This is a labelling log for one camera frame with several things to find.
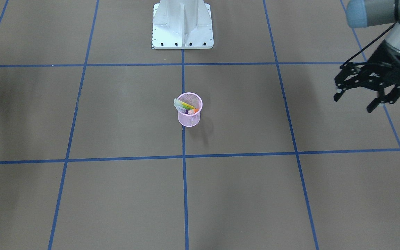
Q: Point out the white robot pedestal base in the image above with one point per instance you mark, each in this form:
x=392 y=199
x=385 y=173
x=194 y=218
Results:
x=182 y=24

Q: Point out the green highlighter pen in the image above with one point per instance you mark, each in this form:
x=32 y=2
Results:
x=181 y=108

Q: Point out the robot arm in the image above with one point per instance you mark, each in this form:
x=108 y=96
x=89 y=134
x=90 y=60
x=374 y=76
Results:
x=367 y=13

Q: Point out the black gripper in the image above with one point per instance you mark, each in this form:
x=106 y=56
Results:
x=376 y=59

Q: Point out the pink mesh pen holder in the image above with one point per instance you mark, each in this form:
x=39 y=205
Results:
x=194 y=100

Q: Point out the orange highlighter pen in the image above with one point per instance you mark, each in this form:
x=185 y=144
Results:
x=192 y=111

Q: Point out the yellow highlighter pen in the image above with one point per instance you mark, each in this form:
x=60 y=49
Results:
x=178 y=102

